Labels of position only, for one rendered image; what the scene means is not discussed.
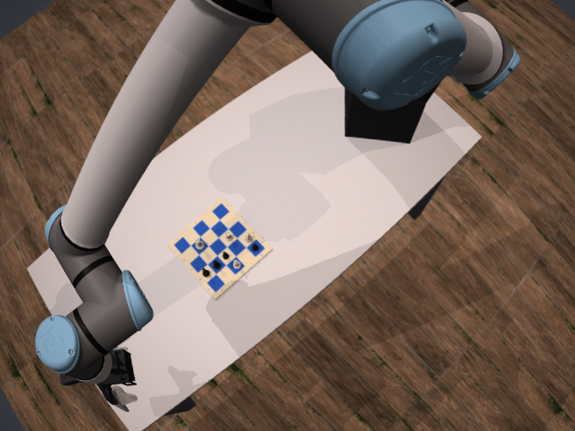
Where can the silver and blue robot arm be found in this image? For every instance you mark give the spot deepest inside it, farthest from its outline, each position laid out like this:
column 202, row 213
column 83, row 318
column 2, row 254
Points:
column 386, row 52

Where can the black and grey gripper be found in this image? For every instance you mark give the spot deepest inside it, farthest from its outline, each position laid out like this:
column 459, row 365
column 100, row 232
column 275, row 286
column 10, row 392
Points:
column 121, row 373

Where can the blue and cream chessboard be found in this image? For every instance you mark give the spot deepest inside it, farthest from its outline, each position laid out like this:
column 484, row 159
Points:
column 210, row 228

